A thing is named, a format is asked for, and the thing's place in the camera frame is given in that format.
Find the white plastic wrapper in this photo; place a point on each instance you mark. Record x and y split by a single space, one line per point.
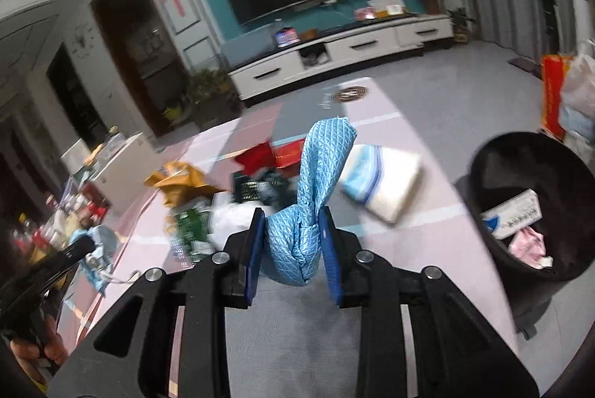
230 219

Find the potted plants on dark stand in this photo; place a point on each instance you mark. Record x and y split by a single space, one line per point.
209 86

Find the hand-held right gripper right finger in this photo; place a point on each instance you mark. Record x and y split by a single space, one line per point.
331 258

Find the dark wooden door frame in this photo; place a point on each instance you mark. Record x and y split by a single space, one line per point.
125 49

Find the white card board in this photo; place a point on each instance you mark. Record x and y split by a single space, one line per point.
386 1

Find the blue and red box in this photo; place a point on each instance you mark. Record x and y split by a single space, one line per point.
286 37

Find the red cigarette box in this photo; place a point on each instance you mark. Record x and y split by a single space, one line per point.
289 154

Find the light blue plastic bag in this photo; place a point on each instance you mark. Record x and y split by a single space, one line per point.
576 119

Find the pink wrapper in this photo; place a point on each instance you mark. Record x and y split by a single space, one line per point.
527 244

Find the black trash bin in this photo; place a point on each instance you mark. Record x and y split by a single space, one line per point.
511 165

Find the yellow snack bag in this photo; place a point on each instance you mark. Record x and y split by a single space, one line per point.
179 179

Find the white side cabinet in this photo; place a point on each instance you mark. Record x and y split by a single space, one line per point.
125 151

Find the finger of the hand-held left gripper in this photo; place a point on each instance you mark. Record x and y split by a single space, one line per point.
65 256

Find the white plastic bag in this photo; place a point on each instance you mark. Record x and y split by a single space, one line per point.
578 82

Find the light blue quilted cloth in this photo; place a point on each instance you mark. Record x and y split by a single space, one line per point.
307 202

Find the red wrapper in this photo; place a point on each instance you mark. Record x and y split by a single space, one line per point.
254 157

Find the white standing board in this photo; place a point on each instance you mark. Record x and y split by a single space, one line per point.
583 23

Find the red shopping bag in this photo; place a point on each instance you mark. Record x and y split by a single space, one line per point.
553 96

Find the glass fish tank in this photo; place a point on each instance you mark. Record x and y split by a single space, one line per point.
246 54

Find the pink gift box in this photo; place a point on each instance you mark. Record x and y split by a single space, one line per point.
365 13

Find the white television cabinet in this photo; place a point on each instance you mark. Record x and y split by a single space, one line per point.
362 44

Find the small potted plant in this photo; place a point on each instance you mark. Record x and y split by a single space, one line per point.
460 23

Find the dark printed packet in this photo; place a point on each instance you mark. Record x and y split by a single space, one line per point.
251 191

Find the dark floor mat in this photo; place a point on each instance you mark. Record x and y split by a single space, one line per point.
525 64

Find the green plastic basin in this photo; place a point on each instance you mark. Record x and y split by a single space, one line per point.
173 113

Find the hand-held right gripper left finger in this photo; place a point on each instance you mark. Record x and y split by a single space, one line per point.
257 256

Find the blue face mask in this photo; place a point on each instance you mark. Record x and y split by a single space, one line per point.
100 240

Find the green packet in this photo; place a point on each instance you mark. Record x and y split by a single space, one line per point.
190 228

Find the white blue tissue pack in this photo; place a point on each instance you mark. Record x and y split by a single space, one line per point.
390 179

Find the white and blue box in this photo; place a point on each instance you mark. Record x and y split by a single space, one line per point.
511 214

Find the person's left hand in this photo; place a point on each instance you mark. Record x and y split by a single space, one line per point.
32 354

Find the pile of assorted small items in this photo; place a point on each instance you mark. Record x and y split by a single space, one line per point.
56 226

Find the deer wall clock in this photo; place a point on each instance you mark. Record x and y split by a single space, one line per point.
85 39

